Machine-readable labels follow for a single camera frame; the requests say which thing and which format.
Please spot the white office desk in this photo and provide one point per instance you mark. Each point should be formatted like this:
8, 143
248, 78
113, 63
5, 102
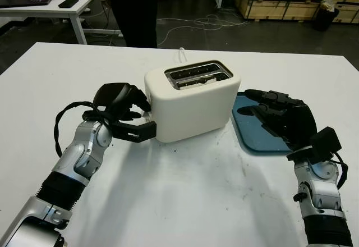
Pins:
75, 12

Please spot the blue plastic tray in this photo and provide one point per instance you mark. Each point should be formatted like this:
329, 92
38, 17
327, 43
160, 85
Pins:
252, 134

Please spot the black smartphone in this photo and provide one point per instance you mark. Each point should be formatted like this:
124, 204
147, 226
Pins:
68, 2

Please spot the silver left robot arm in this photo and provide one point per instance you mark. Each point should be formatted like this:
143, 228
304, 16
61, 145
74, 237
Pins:
73, 160

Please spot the white two-slot toaster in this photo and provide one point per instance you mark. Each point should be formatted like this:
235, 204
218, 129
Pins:
196, 109

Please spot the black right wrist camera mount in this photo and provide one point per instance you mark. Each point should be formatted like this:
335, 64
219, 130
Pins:
325, 143

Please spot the person in cream jacket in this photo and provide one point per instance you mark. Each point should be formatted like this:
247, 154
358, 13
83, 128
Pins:
137, 14

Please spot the black waste bin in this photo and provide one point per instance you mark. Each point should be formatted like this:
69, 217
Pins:
325, 18

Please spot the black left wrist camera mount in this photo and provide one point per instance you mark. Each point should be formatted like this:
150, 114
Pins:
140, 133

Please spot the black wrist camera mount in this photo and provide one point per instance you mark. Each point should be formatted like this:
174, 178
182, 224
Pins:
140, 133
325, 143

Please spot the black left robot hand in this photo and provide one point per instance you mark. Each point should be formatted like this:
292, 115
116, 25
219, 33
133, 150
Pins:
115, 95

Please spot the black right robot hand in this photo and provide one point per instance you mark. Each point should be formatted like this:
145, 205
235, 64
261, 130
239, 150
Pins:
294, 120

